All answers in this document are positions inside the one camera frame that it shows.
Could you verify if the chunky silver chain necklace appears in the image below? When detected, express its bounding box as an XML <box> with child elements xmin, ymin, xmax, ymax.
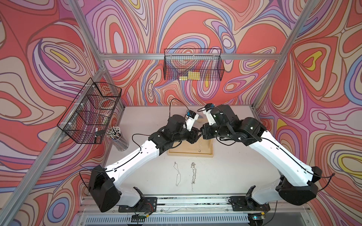
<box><xmin>190</xmin><ymin>161</ymin><xmax>197</xmax><ymax>192</ymax></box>

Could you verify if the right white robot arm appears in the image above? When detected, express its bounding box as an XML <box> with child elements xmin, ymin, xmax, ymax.
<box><xmin>198</xmin><ymin>104</ymin><xmax>322</xmax><ymax>207</ymax></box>

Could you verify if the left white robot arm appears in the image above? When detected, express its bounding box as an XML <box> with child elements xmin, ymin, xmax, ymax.
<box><xmin>87</xmin><ymin>110</ymin><xmax>201</xmax><ymax>212</ymax></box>

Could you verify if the wooden jewelry display stand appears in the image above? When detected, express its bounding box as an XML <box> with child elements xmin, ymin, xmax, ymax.
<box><xmin>167</xmin><ymin>137</ymin><xmax>214</xmax><ymax>158</ymax></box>

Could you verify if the yellow block in basket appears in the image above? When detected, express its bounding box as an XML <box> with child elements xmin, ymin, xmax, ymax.
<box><xmin>179</xmin><ymin>71</ymin><xmax>201</xmax><ymax>81</ymax></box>

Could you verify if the cup of pencils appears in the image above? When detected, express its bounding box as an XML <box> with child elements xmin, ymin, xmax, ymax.
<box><xmin>106</xmin><ymin>126</ymin><xmax>129</xmax><ymax>152</ymax></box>

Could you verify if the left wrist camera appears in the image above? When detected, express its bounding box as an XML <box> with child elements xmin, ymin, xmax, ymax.
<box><xmin>185</xmin><ymin>110</ymin><xmax>199</xmax><ymax>131</ymax></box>

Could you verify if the thin silver necklace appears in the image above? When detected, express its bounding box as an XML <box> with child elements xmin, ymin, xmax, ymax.
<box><xmin>173</xmin><ymin>161</ymin><xmax>182</xmax><ymax>187</ymax></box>

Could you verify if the black wire basket back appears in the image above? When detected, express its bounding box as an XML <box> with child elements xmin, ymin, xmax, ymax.
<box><xmin>163</xmin><ymin>47</ymin><xmax>225</xmax><ymax>81</ymax></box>

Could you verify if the black wire basket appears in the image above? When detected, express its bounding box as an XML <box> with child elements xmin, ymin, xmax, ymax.
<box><xmin>163</xmin><ymin>47</ymin><xmax>225</xmax><ymax>81</ymax></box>
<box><xmin>57</xmin><ymin>78</ymin><xmax>122</xmax><ymax>144</ymax></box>

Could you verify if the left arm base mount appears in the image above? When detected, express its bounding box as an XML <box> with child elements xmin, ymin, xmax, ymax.
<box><xmin>117</xmin><ymin>187</ymin><xmax>157</xmax><ymax>214</ymax></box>

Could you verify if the aluminium rail base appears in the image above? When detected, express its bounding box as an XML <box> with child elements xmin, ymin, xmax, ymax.
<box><xmin>71</xmin><ymin>194</ymin><xmax>318</xmax><ymax>226</ymax></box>

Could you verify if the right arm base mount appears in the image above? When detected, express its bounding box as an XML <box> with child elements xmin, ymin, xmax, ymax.
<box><xmin>228</xmin><ymin>186</ymin><xmax>271</xmax><ymax>212</ymax></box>

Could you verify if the black wire basket left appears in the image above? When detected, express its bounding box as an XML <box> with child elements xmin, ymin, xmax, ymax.
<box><xmin>57</xmin><ymin>78</ymin><xmax>122</xmax><ymax>144</ymax></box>

